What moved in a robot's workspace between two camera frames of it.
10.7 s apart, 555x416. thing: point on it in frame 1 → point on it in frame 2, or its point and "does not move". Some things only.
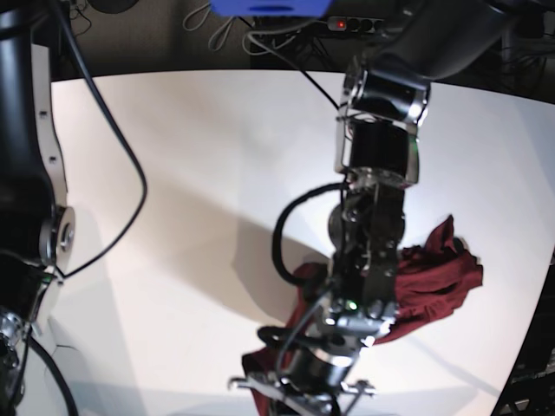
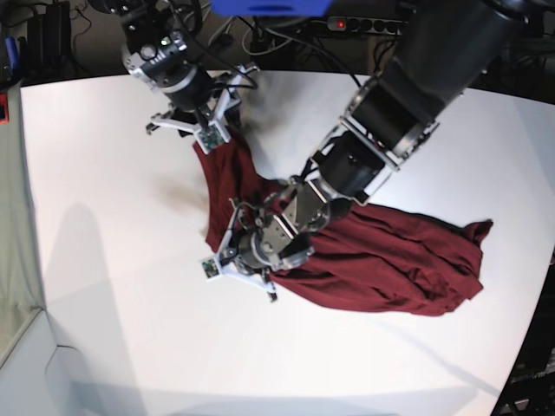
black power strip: (354, 24) does not move
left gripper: (13, 334) → (213, 99)
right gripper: (304, 365) → (244, 255)
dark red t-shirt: (432, 280) → (373, 259)
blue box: (270, 8) does not move
